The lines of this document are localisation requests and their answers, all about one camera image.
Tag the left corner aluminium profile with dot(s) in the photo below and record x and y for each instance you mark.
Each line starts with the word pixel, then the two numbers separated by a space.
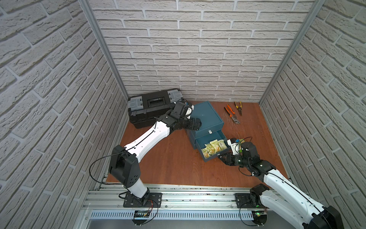
pixel 103 45

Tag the right controller board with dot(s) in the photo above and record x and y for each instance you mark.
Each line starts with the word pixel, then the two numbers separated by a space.
pixel 259 218

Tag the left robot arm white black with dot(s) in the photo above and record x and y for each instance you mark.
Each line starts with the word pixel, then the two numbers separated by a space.
pixel 124 163

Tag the teal drawer cabinet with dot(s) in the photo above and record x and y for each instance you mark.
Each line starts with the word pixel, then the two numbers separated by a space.
pixel 208 116

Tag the beige cookie packet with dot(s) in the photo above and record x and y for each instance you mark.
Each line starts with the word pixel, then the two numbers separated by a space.
pixel 205 152
pixel 215 143
pixel 222 145
pixel 212 149

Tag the yellow handled pliers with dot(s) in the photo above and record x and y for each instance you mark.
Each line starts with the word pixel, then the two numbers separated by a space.
pixel 238 105

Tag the corner aluminium profile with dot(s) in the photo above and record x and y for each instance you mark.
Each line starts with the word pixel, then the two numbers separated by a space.
pixel 103 45
pixel 313 12

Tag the orange handled pliers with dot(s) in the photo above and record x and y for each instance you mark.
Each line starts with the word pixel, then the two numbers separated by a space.
pixel 232 114

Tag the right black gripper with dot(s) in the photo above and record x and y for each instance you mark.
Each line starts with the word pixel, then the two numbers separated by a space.
pixel 228 159

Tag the controller board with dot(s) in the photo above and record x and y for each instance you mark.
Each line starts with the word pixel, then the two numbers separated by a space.
pixel 259 218
pixel 141 217

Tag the black plastic toolbox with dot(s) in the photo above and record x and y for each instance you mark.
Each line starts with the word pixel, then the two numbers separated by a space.
pixel 144 109

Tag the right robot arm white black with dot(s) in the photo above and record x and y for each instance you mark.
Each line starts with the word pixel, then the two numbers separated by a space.
pixel 276 192

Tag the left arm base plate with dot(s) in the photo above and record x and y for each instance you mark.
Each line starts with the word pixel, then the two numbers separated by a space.
pixel 148 200

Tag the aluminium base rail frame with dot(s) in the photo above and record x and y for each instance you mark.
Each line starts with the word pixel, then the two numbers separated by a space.
pixel 179 202

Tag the left controller board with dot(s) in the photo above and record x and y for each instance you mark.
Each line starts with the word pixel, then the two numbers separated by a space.
pixel 141 217

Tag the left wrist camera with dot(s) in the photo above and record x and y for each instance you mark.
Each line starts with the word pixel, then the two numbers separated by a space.
pixel 182 110

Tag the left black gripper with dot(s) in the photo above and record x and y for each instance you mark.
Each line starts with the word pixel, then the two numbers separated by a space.
pixel 193 124

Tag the right corner aluminium profile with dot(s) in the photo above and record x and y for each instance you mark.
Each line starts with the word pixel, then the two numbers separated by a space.
pixel 313 12

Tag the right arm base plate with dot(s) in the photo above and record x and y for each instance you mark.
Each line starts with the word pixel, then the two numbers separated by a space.
pixel 247 200

